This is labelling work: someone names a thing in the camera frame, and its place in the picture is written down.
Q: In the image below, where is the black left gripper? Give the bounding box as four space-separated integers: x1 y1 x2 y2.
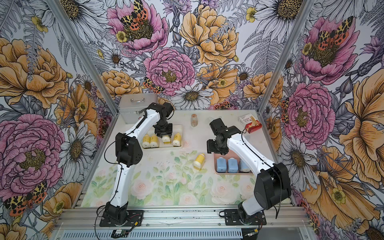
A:
153 117 173 139

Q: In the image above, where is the yellow pencil sharpener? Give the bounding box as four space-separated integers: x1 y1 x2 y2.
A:
162 135 171 144
150 135 160 148
142 135 151 149
193 153 205 170
172 133 183 147

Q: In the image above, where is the blue pencil sharpener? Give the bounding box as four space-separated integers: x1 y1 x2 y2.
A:
216 157 227 173
240 160 251 173
228 158 239 174

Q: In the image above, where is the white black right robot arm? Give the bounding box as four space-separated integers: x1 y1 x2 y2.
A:
207 118 292 224

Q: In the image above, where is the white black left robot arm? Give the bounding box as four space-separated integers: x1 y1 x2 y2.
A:
100 103 174 227

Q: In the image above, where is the red white small box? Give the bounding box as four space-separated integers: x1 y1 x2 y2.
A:
239 114 262 134

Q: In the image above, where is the white plastic tray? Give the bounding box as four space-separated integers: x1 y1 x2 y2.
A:
141 125 184 150

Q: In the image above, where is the pink plastic tray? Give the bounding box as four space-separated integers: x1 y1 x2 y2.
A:
214 151 253 176

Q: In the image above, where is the small glass bottle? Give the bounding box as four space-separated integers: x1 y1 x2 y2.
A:
191 114 198 127

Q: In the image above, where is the silver metal case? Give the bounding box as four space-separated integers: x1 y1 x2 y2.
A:
119 93 158 124

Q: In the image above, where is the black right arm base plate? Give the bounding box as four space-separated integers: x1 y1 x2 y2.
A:
219 209 267 227

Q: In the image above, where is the aluminium rail frame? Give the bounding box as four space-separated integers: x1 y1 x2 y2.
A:
50 205 317 240

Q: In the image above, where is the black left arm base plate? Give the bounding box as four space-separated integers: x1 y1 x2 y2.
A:
99 210 144 227

